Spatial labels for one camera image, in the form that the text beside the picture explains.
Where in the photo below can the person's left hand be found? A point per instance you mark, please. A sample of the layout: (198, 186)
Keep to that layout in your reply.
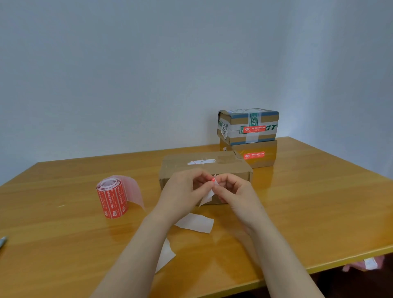
(178, 196)

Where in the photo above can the person's right hand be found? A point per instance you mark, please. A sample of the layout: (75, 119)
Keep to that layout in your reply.
(245, 202)

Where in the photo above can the wide cardboard box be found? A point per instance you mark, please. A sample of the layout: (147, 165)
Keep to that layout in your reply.
(227, 165)

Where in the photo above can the single red label paper sticker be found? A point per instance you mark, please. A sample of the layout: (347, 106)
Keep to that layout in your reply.
(254, 129)
(254, 155)

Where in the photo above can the cardboard box with torn tape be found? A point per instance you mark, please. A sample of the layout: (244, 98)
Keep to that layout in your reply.
(270, 153)

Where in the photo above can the roll of red stickers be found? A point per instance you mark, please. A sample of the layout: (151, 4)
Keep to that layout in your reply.
(112, 199)

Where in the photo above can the box with green GT tape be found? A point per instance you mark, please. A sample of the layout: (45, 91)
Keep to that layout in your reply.
(239, 119)

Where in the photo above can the person's right forearm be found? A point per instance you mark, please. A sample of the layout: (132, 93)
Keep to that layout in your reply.
(282, 264)

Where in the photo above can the person's left forearm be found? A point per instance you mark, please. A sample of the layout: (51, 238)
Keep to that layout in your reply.
(132, 264)

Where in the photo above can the white tag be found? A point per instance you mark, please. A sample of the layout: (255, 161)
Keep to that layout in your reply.
(371, 264)

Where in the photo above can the light blue pen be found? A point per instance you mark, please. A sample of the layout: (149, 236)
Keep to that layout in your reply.
(2, 242)

